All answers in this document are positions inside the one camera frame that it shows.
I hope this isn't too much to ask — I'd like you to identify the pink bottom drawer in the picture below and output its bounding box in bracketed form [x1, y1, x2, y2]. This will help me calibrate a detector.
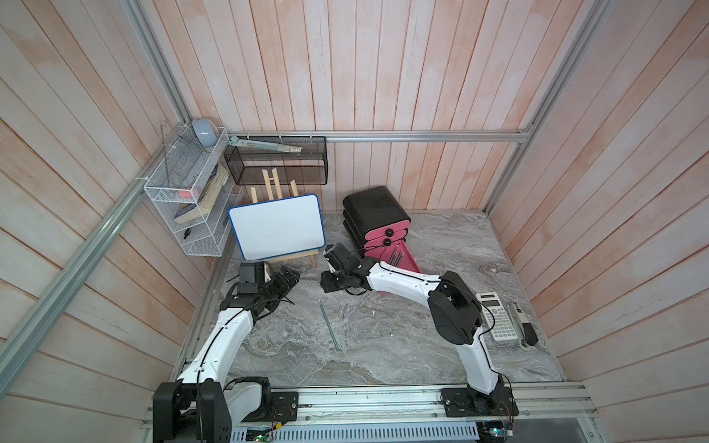
[365, 239, 421, 272]

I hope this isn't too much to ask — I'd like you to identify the black drawer cabinet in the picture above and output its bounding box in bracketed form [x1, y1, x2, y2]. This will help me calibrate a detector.
[343, 186, 411, 256]

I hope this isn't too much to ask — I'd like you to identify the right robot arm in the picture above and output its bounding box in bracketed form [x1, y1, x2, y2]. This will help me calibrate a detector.
[321, 257, 503, 397]

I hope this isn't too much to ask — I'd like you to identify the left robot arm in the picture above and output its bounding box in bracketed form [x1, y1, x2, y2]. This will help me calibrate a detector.
[153, 261, 300, 442]

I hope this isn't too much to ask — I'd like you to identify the book on shelf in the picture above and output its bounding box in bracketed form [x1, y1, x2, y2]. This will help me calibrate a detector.
[174, 164, 230, 224]

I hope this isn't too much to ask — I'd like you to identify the green white ruler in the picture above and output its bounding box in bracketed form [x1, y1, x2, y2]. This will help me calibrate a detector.
[228, 136, 302, 153]

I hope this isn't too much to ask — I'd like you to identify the white calculator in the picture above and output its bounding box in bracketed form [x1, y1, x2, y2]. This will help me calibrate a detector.
[476, 292, 520, 343]

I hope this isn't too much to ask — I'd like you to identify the grey round speaker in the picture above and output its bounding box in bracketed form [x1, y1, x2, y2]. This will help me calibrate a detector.
[191, 117, 219, 150]

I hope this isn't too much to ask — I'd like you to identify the grey stapler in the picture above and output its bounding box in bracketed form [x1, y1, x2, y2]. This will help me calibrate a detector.
[508, 303, 539, 347]

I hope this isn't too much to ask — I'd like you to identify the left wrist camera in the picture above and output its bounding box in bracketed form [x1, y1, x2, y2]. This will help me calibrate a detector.
[236, 261, 271, 295]

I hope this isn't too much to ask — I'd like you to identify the white board blue frame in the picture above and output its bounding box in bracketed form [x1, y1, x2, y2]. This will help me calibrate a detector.
[228, 194, 326, 261]

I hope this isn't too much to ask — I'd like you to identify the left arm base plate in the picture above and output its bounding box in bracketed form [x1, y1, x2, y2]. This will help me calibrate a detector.
[243, 391, 299, 423]

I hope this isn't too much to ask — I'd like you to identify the black mesh wall basket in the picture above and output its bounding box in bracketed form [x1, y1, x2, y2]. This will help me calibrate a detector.
[223, 135, 329, 186]

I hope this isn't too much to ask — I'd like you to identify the white wire wall shelf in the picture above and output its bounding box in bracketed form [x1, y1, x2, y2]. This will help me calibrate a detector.
[144, 125, 244, 257]

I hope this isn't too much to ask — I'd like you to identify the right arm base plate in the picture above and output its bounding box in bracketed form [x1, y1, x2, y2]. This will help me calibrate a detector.
[441, 386, 519, 418]

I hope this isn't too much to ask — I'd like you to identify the aluminium mounting rail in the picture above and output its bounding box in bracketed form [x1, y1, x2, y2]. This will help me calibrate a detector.
[140, 384, 602, 443]

